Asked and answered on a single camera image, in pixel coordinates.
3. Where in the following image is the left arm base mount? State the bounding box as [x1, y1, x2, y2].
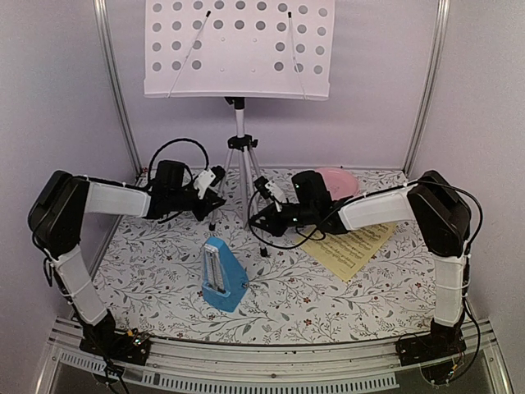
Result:
[80, 328, 151, 366]

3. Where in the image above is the yellow sheet music page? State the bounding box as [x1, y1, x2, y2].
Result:
[301, 222, 397, 282]

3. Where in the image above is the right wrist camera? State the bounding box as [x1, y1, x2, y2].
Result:
[254, 176, 287, 208]

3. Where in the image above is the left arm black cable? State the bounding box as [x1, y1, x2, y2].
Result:
[147, 138, 210, 186]

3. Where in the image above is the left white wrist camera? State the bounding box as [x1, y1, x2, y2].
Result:
[193, 166, 226, 199]

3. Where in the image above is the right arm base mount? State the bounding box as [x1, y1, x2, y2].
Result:
[395, 328, 467, 366]

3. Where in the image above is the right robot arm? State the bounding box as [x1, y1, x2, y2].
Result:
[248, 171, 472, 358]

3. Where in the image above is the lilac music stand with tripod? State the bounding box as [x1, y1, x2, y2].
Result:
[142, 0, 336, 259]

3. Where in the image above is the blue metronome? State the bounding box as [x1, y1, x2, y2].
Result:
[202, 236, 249, 313]

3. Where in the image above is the front aluminium rail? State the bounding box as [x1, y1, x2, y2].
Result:
[35, 318, 513, 393]

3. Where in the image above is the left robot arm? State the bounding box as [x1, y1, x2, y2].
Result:
[28, 160, 226, 356]

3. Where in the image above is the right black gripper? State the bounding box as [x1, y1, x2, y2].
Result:
[251, 202, 317, 236]

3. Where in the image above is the floral table mat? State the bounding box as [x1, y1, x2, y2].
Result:
[94, 170, 435, 345]

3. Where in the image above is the pink plate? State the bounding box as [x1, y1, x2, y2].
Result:
[315, 167, 359, 200]

